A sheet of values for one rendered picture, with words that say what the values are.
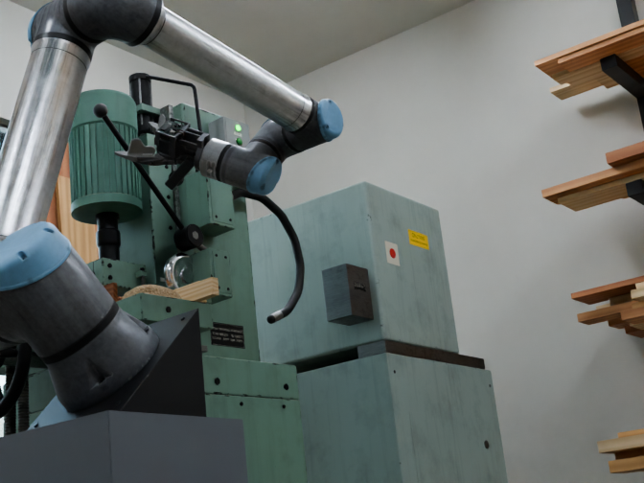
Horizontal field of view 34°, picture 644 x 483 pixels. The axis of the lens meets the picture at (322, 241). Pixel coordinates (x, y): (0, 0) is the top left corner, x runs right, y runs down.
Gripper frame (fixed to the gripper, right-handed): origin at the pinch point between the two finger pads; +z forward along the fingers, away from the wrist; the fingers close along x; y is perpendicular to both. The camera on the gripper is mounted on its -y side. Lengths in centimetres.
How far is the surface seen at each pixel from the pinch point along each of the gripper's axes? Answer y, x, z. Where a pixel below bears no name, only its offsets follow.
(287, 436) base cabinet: -61, 16, -52
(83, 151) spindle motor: -10.6, -3.1, 15.8
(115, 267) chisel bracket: -29.9, 11.8, -1.9
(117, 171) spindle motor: -13.3, -3.4, 6.5
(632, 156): -57, -154, -106
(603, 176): -69, -155, -99
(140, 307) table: -14.8, 35.2, -23.5
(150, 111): -12.1, -29.9, 12.7
